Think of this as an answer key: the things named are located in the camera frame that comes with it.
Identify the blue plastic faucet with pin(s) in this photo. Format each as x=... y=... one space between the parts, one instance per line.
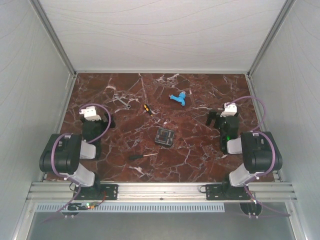
x=180 y=98

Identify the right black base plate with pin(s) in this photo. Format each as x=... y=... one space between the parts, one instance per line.
x=219 y=192

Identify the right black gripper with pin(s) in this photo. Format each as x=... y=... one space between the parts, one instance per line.
x=216 y=115

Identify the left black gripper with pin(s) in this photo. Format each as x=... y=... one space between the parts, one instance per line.
x=102 y=121

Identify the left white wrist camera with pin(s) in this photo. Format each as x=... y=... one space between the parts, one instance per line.
x=90 y=113

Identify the slotted grey cable duct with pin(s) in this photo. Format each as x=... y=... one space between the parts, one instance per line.
x=146 y=207

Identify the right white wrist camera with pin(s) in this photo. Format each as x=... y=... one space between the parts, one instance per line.
x=229 y=109

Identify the silver wrench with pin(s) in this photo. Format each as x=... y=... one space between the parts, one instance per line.
x=116 y=97

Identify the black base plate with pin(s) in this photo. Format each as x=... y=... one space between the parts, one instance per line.
x=219 y=192
x=107 y=192

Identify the aluminium front rail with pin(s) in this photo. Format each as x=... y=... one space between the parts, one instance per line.
x=156 y=192

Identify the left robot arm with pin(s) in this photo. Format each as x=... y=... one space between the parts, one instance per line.
x=63 y=152

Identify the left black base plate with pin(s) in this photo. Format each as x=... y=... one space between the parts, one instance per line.
x=107 y=192

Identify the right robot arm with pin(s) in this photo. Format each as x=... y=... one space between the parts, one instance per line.
x=260 y=156

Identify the clear fuse box lid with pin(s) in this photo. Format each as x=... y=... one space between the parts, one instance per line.
x=163 y=133

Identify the black fuse box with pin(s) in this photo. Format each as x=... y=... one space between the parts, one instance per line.
x=168 y=142

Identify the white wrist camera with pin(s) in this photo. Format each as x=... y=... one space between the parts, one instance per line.
x=229 y=109
x=90 y=113

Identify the yellow black screwdriver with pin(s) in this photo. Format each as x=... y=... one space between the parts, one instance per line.
x=150 y=113

